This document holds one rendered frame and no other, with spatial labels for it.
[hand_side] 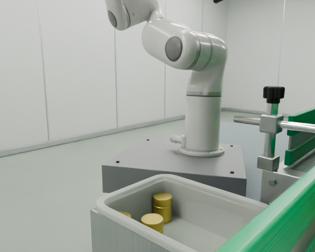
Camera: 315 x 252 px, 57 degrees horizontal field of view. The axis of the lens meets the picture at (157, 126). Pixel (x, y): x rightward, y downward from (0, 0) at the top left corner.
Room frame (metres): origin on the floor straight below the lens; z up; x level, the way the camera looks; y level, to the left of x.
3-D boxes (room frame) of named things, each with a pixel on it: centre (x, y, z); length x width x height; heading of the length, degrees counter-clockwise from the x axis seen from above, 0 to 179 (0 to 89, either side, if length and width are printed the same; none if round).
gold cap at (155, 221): (0.40, 0.01, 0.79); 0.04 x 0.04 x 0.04
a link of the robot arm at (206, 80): (0.78, -0.12, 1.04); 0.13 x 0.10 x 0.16; 130
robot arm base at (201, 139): (0.79, -0.11, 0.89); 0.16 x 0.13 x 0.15; 72
